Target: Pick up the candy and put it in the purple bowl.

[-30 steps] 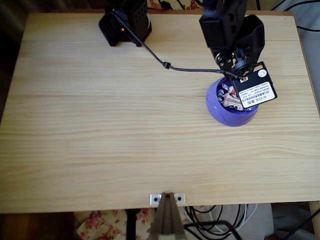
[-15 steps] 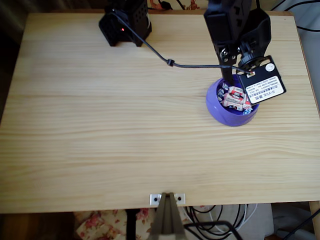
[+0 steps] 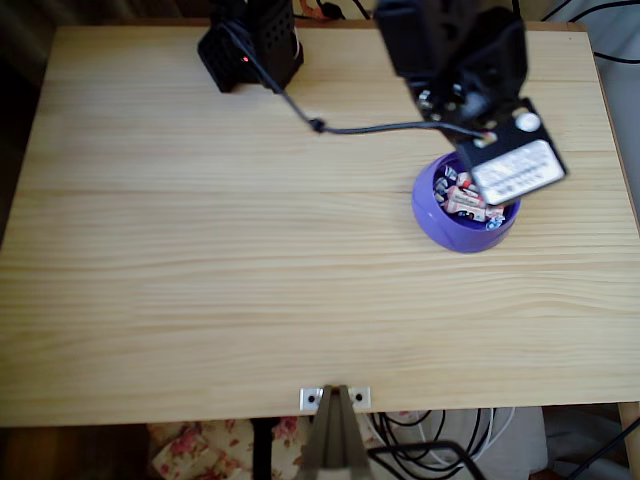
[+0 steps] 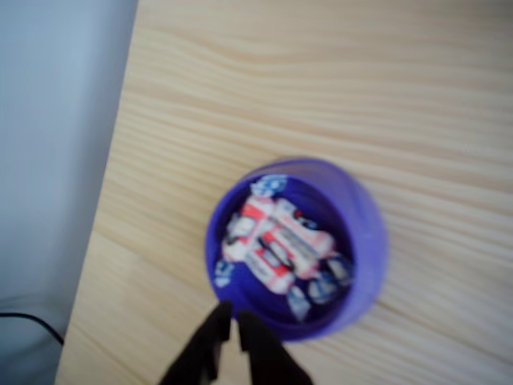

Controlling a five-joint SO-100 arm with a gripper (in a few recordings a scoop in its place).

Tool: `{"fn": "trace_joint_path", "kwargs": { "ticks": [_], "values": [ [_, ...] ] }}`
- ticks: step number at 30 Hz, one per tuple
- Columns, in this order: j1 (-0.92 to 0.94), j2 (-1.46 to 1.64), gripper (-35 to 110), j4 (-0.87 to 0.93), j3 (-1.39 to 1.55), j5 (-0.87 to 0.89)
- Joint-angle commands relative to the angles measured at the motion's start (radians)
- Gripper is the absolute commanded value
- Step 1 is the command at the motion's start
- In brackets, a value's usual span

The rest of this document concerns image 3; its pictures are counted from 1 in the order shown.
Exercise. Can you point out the floral patterned cloth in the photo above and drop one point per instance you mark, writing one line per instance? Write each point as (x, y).
(200, 450)

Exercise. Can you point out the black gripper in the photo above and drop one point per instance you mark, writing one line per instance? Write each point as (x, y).
(446, 104)

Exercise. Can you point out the black camera box white label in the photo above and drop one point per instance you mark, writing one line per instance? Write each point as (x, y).
(515, 170)

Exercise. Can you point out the silver metal bracket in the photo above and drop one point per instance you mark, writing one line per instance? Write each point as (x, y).
(307, 398)

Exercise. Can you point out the wooden table leg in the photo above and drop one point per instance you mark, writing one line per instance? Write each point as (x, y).
(631, 440)

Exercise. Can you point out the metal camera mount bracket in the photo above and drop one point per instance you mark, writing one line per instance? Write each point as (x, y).
(335, 435)

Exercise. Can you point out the black post under table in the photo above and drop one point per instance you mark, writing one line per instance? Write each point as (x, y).
(262, 450)

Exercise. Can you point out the purple plastic bowl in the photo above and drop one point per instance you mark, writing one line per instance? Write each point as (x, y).
(450, 235)

